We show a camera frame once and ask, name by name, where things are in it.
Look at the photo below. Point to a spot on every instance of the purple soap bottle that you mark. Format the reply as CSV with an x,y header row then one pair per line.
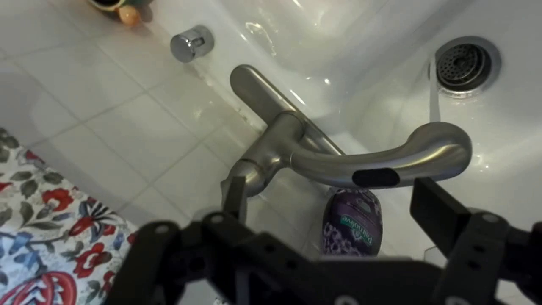
x,y
351,224

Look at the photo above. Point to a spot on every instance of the floral patterned cloth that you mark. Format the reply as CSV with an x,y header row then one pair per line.
x,y
51,228

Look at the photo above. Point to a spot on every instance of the metal sink drain strainer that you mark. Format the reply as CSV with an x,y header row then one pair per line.
x,y
463,67

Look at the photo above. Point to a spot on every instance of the chrome round knob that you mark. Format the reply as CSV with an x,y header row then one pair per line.
x,y
190,43

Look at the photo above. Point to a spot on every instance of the brushed steel tap lever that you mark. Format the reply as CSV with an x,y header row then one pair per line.
x,y
256,91

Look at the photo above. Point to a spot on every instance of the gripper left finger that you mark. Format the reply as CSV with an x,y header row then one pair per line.
x,y
169,258

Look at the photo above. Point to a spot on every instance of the green and orange ornament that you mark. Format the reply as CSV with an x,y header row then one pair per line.
x,y
123,10

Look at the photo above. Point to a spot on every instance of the white sink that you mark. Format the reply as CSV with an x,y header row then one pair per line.
x,y
381,51

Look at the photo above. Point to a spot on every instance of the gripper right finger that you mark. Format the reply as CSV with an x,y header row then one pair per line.
x,y
474,250

